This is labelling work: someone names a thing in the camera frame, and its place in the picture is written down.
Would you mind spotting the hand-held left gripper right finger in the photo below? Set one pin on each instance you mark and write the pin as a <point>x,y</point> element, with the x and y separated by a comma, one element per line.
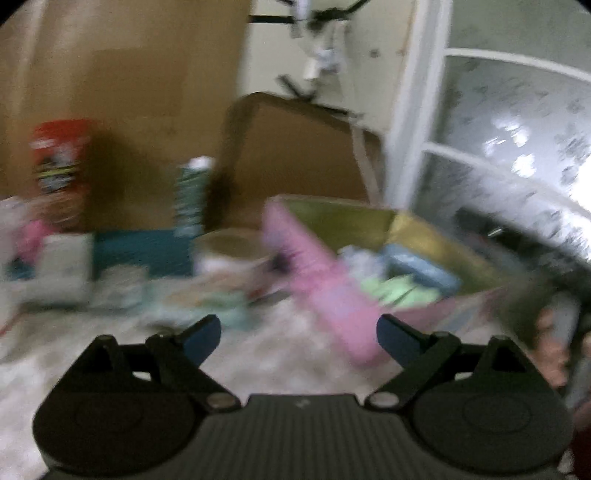
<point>397,339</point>

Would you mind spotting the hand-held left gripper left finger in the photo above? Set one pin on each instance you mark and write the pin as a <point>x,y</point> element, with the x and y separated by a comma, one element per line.
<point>203,339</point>

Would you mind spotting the light green cloth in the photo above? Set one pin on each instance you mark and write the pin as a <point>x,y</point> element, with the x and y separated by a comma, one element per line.
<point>397,290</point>

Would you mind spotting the blue soft pack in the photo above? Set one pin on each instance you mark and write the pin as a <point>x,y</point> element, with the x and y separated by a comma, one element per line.
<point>420,272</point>

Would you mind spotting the white tissue packet blue label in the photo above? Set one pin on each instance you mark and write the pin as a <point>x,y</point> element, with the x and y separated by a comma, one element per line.
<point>362,263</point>

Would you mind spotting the pink tin box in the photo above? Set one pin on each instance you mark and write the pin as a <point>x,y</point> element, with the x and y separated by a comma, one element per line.
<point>323,286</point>

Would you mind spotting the pink soft item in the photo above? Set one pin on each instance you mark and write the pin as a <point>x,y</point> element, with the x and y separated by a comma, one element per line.
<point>32,237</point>

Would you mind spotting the person's right hand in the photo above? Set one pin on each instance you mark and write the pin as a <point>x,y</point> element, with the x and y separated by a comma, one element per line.
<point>551,355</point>

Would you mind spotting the beige patterned tablecloth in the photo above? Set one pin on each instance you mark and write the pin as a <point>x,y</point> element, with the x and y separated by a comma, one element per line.
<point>277,364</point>

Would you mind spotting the round tub with beige lid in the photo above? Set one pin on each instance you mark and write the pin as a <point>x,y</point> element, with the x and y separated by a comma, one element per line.
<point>231,249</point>

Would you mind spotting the teal flat box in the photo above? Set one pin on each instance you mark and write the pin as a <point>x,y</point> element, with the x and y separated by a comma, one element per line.
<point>143,254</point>

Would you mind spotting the green drink carton white cap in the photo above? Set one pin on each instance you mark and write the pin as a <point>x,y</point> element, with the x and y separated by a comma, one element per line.
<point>191,198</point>

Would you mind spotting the red snack box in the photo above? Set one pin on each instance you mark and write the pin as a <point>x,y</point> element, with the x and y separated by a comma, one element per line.
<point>60,170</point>

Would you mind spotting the white plug adapter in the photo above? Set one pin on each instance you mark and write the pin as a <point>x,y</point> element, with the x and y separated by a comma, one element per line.
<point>323,50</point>

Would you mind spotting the black tape strip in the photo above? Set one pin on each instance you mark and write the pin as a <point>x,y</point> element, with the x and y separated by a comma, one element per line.
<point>272,19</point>

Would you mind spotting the white window frame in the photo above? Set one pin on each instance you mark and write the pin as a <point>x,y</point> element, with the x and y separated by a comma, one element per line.
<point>425,115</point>

